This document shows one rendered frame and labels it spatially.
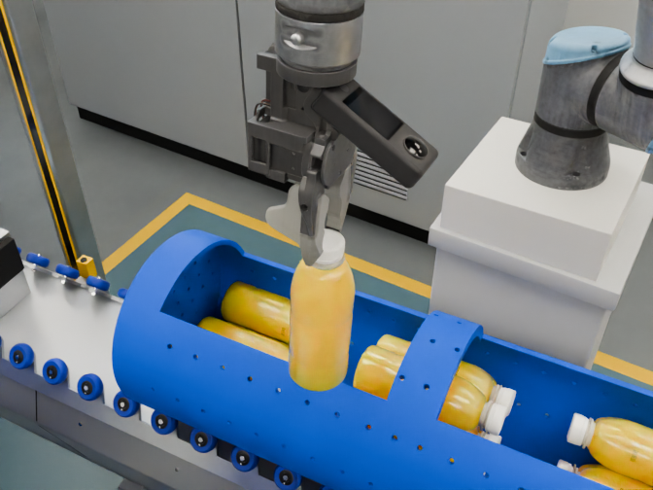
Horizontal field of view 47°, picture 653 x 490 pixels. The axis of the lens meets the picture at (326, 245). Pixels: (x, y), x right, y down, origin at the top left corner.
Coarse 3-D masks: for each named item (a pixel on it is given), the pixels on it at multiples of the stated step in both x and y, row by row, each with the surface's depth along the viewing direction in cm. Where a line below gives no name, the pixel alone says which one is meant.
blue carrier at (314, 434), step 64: (192, 256) 108; (256, 256) 121; (128, 320) 104; (192, 320) 124; (384, 320) 117; (448, 320) 100; (128, 384) 108; (192, 384) 101; (256, 384) 97; (448, 384) 91; (512, 384) 112; (576, 384) 106; (256, 448) 102; (320, 448) 95; (384, 448) 91; (448, 448) 88; (512, 448) 112; (576, 448) 110
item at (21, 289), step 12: (0, 228) 136; (0, 240) 134; (12, 240) 135; (0, 252) 133; (12, 252) 136; (0, 264) 134; (12, 264) 136; (0, 276) 135; (12, 276) 137; (24, 276) 143; (0, 288) 136; (12, 288) 141; (24, 288) 144; (0, 300) 139; (12, 300) 142; (0, 312) 140
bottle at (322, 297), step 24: (336, 264) 76; (312, 288) 77; (336, 288) 77; (312, 312) 78; (336, 312) 78; (312, 336) 80; (336, 336) 81; (312, 360) 82; (336, 360) 83; (312, 384) 85; (336, 384) 86
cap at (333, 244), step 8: (328, 232) 77; (336, 232) 77; (328, 240) 76; (336, 240) 76; (344, 240) 76; (328, 248) 75; (336, 248) 75; (344, 248) 77; (328, 256) 75; (336, 256) 76
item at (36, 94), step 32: (0, 0) 137; (0, 32) 142; (32, 32) 144; (32, 64) 147; (32, 96) 150; (32, 128) 156; (64, 128) 160; (64, 160) 163; (64, 192) 166; (64, 224) 172; (64, 256) 181; (96, 256) 183
